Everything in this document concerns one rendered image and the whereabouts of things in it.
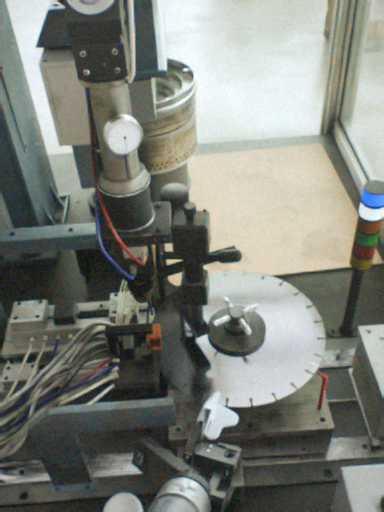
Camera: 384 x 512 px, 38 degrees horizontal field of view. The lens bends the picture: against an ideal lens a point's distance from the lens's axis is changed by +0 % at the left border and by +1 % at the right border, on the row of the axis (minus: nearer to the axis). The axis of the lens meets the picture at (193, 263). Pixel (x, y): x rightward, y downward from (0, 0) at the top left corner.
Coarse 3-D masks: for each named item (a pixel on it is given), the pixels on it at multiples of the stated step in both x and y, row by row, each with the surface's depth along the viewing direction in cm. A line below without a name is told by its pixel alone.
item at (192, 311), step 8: (184, 312) 101; (192, 312) 97; (200, 312) 96; (184, 320) 106; (192, 320) 98; (200, 320) 98; (192, 328) 99; (200, 328) 98; (208, 328) 99; (200, 336) 99
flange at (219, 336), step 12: (216, 312) 108; (252, 312) 107; (228, 324) 104; (252, 324) 105; (264, 324) 105; (216, 336) 104; (228, 336) 103; (240, 336) 103; (252, 336) 103; (264, 336) 103; (228, 348) 101; (240, 348) 101; (252, 348) 102
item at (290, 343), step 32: (224, 288) 114; (256, 288) 113; (288, 288) 113; (160, 320) 108; (288, 320) 107; (320, 320) 106; (160, 352) 103; (192, 352) 102; (256, 352) 102; (288, 352) 101; (320, 352) 101; (192, 384) 97; (224, 384) 97; (256, 384) 97; (288, 384) 96
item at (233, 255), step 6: (222, 252) 82; (228, 252) 82; (234, 252) 81; (240, 252) 82; (192, 258) 83; (198, 258) 83; (204, 258) 83; (210, 258) 83; (216, 258) 82; (222, 258) 82; (228, 258) 82; (234, 258) 81; (240, 258) 82
